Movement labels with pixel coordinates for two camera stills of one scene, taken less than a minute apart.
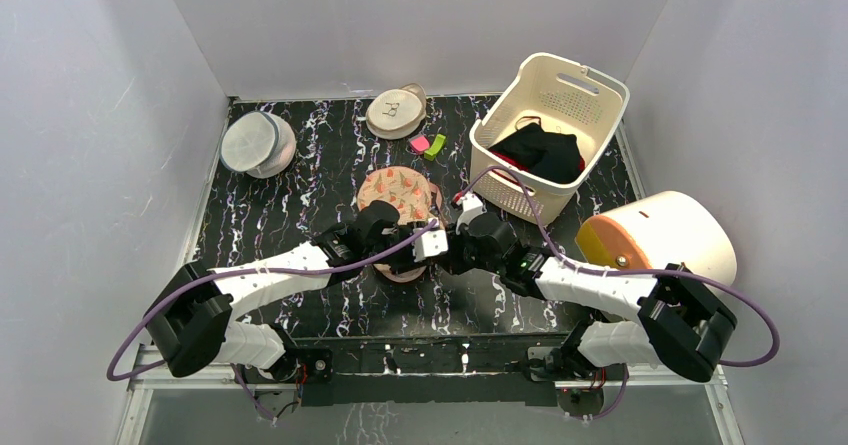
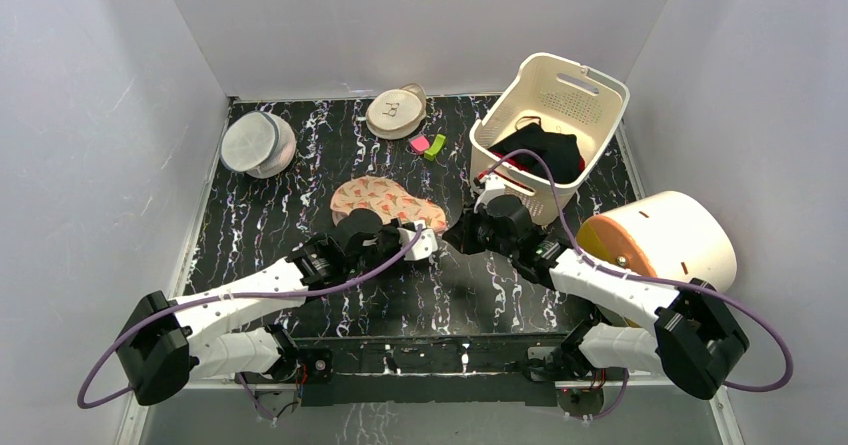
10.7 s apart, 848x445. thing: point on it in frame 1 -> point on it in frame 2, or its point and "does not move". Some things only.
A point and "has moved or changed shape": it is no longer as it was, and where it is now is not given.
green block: [436, 147] does not move
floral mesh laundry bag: [417, 199] has moved or changed shape
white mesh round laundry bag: [259, 144] does not move
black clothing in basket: [551, 156] does not move
